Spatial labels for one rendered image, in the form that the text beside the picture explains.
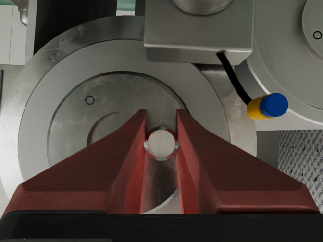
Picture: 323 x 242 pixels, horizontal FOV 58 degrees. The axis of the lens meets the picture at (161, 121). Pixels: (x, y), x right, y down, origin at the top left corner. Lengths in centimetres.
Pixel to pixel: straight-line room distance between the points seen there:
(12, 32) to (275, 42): 324
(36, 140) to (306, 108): 15
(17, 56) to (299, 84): 316
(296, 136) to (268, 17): 22
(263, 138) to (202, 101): 36
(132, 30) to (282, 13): 9
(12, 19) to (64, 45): 323
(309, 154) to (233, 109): 19
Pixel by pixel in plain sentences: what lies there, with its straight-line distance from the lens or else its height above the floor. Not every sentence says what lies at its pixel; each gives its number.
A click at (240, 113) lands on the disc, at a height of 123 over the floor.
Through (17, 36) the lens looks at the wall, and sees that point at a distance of 333.
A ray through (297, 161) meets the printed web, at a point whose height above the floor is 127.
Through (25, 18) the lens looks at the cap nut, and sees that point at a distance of 56.
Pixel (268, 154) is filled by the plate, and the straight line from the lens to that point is 52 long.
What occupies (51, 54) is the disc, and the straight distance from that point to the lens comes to 18.
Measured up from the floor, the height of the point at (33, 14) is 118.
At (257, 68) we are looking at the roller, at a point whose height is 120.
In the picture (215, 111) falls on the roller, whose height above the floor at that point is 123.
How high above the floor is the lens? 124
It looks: 2 degrees down
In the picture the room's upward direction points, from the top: 177 degrees counter-clockwise
